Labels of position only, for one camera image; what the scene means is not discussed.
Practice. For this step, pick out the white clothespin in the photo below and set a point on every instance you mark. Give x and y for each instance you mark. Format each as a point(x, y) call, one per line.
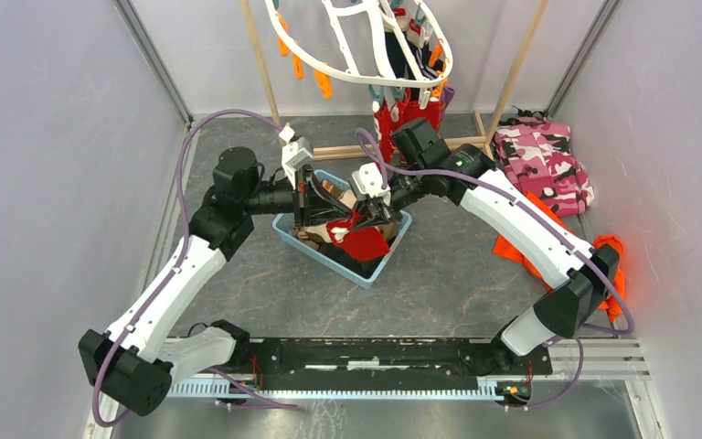
point(424, 98)

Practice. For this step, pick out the pink camouflage cloth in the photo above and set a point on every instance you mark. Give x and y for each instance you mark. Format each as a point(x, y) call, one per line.
point(537, 159)

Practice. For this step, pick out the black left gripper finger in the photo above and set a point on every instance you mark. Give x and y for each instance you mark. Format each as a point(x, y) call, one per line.
point(331, 195)
point(323, 217)

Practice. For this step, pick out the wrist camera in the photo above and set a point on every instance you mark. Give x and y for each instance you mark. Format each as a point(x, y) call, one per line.
point(367, 183)
point(297, 152)

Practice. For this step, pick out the wooden hanger stand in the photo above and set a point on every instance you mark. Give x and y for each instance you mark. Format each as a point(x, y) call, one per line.
point(381, 20)

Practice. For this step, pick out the red sock in basket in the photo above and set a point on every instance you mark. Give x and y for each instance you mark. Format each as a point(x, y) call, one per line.
point(382, 123)

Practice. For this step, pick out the red white patterned sock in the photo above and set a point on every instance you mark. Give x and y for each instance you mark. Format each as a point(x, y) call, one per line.
point(433, 112)

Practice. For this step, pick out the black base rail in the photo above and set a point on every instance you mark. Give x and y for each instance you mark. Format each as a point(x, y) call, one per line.
point(379, 364)

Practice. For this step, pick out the black hanging sock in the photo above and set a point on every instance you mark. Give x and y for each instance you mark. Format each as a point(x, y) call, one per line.
point(423, 55)

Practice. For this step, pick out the white round sock hanger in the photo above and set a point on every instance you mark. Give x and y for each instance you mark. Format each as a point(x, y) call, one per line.
point(308, 24)

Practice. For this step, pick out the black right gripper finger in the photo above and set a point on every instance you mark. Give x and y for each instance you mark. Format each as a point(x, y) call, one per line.
point(378, 212)
point(392, 214)

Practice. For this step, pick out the tan sock in basket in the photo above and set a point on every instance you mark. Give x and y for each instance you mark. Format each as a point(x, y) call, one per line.
point(319, 235)

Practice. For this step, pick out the teal clothespin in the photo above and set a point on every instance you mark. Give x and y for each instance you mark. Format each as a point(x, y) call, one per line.
point(376, 94)
point(398, 93)

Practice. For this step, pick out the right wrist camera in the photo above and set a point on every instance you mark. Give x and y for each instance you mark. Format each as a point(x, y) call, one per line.
point(367, 183)

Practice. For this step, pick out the red santa pattern sock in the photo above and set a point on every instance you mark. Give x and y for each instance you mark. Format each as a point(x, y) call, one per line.
point(365, 244)

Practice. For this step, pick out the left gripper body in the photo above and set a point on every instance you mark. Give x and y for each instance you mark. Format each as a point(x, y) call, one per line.
point(301, 191)

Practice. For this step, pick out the orange clothespin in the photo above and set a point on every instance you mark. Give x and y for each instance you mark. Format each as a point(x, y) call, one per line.
point(437, 57)
point(323, 81)

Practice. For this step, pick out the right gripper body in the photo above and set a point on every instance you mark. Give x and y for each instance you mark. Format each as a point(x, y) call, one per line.
point(405, 189)

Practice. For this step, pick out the light blue laundry basket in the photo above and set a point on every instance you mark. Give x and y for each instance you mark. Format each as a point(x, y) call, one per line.
point(362, 273)

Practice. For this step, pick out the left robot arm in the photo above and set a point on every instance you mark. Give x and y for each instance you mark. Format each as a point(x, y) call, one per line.
point(132, 362)

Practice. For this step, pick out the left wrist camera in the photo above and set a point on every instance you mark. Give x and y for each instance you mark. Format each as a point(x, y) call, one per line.
point(297, 152)

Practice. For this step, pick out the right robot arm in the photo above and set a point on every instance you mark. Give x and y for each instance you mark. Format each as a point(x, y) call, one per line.
point(579, 275)

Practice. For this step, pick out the purple striped hanging sock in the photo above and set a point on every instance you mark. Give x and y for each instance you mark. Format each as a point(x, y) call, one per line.
point(446, 98)

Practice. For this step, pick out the beige red cuffed sock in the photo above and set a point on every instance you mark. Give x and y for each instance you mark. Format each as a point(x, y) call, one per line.
point(405, 20)

